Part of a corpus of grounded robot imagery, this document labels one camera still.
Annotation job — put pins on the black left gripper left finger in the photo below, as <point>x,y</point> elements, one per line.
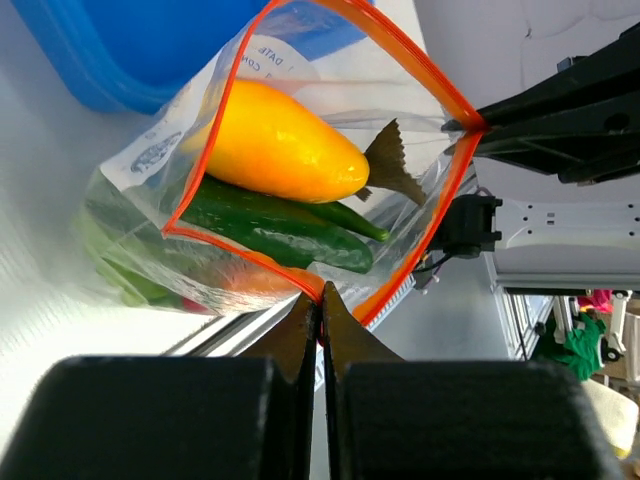
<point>146,417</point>

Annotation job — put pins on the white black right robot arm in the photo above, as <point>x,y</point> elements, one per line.
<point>606,226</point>

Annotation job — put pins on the green toy lettuce leaf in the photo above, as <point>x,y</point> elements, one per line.
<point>115,265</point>

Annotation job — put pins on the blue plastic bin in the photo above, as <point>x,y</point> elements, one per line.
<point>117,56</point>

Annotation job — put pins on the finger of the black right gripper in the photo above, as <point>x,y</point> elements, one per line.
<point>574,156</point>
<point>600,92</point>

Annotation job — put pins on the yellow orange toy mango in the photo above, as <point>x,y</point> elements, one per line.
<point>271,144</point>

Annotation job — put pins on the aluminium front rail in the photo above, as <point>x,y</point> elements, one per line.
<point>231,334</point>

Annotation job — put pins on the green toy chili pepper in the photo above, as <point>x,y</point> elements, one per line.
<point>341,215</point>

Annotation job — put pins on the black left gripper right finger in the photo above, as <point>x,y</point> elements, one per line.
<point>390,418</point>

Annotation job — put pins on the grey toy fish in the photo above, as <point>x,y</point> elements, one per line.
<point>387,168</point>

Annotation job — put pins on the red toy chili pepper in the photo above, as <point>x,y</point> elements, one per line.
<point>193,307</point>

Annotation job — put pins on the clear orange-zipper zip bag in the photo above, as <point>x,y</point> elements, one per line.
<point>142,191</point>

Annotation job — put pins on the dark green toy cucumber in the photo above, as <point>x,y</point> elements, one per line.
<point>278,228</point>

